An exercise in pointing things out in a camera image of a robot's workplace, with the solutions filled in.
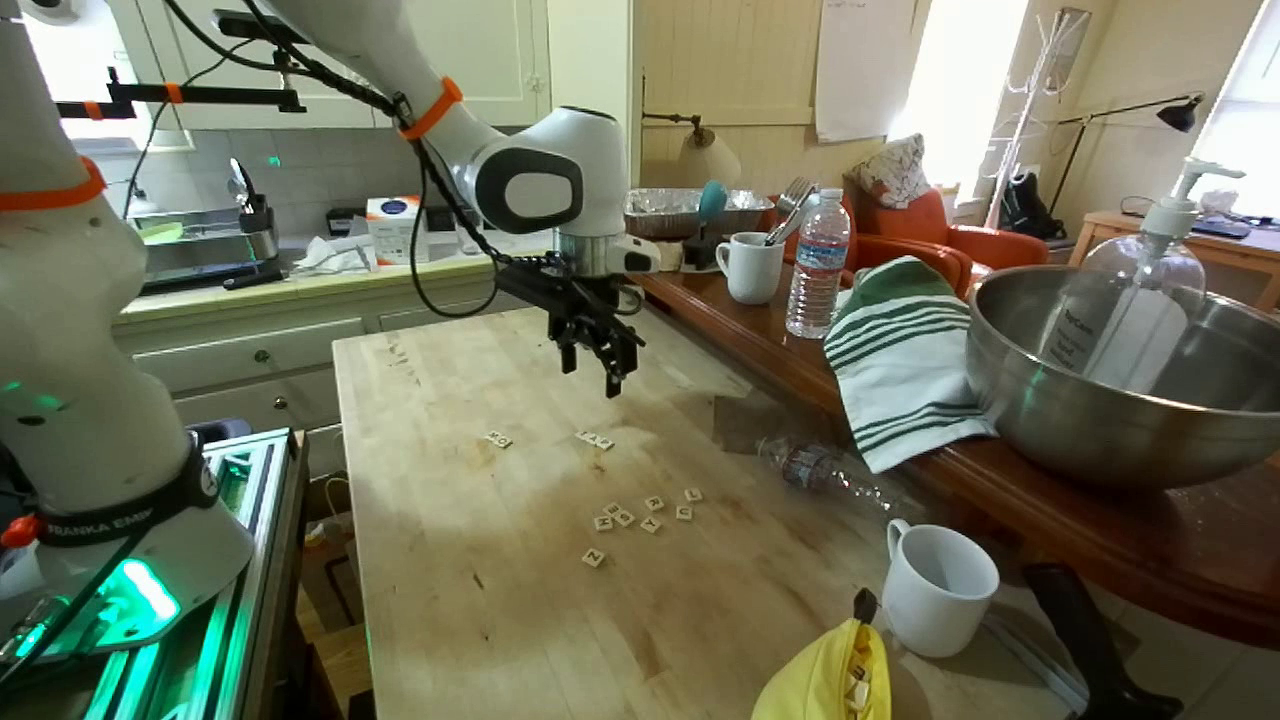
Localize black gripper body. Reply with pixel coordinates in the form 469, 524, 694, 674
529, 265, 632, 337

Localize aluminium foil tray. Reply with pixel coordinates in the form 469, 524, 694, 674
624, 184, 782, 249

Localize white ceramic mug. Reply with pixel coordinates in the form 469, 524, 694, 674
714, 229, 792, 309
875, 516, 1004, 662

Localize lamp with cream shade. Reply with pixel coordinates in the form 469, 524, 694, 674
640, 108, 746, 193

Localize metal ladle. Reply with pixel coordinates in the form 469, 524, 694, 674
761, 194, 808, 250

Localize white wipes canister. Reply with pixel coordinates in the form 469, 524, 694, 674
365, 193, 427, 265

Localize clear plastic water bottle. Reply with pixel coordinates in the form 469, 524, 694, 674
782, 184, 856, 342

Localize crumpled clear plastic bottle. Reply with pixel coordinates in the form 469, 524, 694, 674
714, 391, 926, 516

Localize crumpled white cloth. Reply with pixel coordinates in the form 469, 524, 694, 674
294, 233, 377, 279

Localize white upper kitchen cabinets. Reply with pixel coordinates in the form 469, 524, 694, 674
104, 0, 554, 132

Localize green white striped towel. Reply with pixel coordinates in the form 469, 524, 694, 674
821, 250, 1004, 479

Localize white kitchen counter cabinets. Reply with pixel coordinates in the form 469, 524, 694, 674
113, 257, 536, 450

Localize patterned cushion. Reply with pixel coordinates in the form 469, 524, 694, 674
851, 132, 934, 211

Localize black kitchen faucet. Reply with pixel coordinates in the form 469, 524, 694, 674
222, 154, 288, 290

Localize orange armchair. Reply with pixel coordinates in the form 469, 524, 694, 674
845, 184, 1056, 290

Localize yellow banana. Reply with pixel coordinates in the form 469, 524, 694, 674
748, 583, 900, 720

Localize black mounting rod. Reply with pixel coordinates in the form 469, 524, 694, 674
51, 64, 313, 120

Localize black shoes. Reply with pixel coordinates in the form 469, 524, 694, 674
996, 167, 1072, 245

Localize white coat stand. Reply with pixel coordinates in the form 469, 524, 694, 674
985, 3, 1092, 233

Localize stainless steel mixing bowl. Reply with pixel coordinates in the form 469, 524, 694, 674
964, 259, 1280, 496

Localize clear pump sanitizer bottle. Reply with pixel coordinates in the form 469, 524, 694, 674
1036, 154, 1251, 396

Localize black stand leg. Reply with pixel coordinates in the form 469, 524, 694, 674
1021, 557, 1186, 720

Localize dark brown wooden table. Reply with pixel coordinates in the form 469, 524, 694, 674
636, 265, 1280, 656

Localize black desk lamp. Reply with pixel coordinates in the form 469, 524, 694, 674
1051, 90, 1208, 233

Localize light wooden desk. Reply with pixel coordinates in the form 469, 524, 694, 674
1065, 204, 1280, 312

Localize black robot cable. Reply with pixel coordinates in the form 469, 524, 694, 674
158, 0, 514, 321

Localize orange velcro strap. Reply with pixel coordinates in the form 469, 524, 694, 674
0, 154, 113, 216
396, 71, 474, 148

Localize white wall poster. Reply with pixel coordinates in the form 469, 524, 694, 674
813, 0, 926, 148

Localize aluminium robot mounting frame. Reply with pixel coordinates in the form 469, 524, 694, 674
0, 422, 313, 720

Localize black stereo camera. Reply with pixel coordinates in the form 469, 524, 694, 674
212, 8, 298, 48

